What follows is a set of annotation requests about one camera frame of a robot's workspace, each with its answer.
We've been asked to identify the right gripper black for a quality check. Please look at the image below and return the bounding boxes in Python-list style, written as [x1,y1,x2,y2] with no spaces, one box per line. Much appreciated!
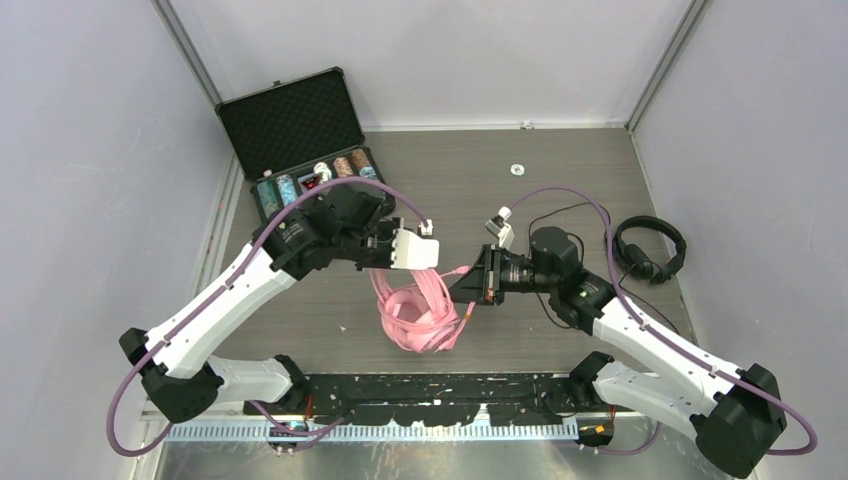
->
[444,242,558,305]

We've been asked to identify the black headphone cable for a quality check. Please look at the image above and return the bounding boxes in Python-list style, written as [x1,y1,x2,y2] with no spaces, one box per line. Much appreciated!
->
[527,201,684,332]

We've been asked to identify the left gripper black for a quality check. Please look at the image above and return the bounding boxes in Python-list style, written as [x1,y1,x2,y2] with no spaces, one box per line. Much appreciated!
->
[336,216,413,270]

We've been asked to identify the pink headphone cable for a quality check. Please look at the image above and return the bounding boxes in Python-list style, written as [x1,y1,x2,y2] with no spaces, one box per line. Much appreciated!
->
[370,263,478,355]

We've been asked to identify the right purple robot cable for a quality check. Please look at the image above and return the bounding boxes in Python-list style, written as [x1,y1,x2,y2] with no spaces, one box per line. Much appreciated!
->
[506,185,819,458]

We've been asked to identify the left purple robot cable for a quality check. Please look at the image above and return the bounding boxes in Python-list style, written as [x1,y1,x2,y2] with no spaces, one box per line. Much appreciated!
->
[107,176,435,458]

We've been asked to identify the black poker chip case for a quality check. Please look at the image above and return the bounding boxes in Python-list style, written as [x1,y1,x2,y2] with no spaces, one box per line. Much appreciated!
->
[215,67,384,223]

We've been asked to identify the black headphones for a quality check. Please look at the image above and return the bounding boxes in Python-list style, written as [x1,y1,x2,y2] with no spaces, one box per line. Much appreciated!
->
[611,215,688,285]

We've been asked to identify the pink headphones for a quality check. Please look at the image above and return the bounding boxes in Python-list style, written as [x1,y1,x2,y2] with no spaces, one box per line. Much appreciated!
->
[369,266,476,354]

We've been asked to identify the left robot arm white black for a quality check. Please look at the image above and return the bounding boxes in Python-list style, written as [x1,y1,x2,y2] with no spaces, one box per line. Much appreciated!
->
[119,177,416,424]

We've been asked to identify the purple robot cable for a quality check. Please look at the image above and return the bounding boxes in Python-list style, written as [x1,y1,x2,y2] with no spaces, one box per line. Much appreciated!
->
[107,176,435,458]
[506,185,819,458]

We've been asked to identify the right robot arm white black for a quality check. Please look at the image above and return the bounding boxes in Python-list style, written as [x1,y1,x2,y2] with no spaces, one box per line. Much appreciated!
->
[449,227,787,478]

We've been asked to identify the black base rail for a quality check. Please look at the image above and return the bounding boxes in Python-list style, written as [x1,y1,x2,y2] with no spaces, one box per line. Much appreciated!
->
[262,373,620,427]

